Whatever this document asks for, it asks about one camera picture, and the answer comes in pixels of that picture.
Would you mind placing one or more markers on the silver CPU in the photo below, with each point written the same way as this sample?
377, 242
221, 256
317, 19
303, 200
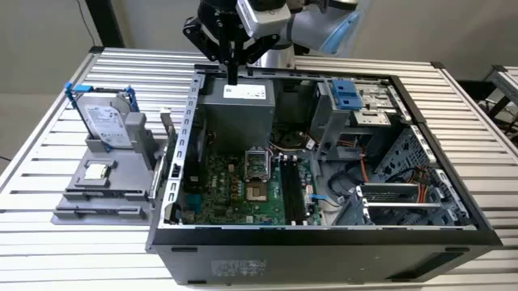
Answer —
96, 171

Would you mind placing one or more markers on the green motherboard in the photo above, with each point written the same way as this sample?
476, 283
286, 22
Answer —
218, 188

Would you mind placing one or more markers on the grey power supply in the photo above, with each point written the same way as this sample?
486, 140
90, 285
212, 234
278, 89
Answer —
239, 121

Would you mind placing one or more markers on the grey metal drive cage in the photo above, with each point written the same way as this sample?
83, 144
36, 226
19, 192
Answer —
373, 118

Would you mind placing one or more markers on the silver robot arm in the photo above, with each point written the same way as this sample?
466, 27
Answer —
307, 30

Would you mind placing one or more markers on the black PC case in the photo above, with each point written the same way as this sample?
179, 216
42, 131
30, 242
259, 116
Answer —
283, 263

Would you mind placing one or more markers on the black rear fan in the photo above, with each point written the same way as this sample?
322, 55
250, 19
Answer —
196, 151

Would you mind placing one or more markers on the grey disk bay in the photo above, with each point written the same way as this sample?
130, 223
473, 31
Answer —
389, 188

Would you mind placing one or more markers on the hard disk in blue carrier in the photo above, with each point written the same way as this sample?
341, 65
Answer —
103, 118

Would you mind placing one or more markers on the metal slat side table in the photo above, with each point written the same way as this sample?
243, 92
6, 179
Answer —
506, 75

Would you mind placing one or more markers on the green graphics card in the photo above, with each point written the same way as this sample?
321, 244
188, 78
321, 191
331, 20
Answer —
171, 142

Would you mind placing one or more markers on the blue drive latch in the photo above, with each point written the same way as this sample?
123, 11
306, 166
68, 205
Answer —
343, 94

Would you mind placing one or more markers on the black upright post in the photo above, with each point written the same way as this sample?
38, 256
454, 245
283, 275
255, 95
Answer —
103, 21

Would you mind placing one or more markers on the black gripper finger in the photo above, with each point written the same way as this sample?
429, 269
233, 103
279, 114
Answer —
259, 48
202, 42

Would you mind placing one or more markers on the black RAM slot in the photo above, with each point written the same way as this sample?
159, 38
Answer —
286, 191
298, 191

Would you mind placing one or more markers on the CPU socket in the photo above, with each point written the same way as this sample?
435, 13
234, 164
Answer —
257, 191

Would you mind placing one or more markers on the grey parts rack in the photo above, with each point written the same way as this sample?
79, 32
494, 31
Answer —
122, 169

